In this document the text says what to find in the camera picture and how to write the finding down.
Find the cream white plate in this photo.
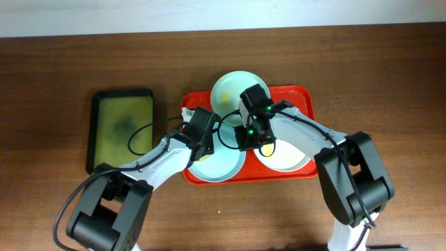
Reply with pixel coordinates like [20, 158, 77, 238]
[254, 139, 311, 172]

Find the light blue plate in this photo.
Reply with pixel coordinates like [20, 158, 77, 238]
[188, 124, 246, 183]

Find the mint green plate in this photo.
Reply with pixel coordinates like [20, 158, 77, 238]
[210, 70, 271, 117]

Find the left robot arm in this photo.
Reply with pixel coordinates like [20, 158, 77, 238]
[66, 107, 218, 251]

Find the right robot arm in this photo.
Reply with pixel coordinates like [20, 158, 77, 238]
[236, 84, 394, 250]

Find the red plastic tray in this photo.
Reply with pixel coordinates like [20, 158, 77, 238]
[181, 85, 318, 186]

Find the black tray with green liquid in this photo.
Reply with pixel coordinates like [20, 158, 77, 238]
[86, 89, 153, 174]

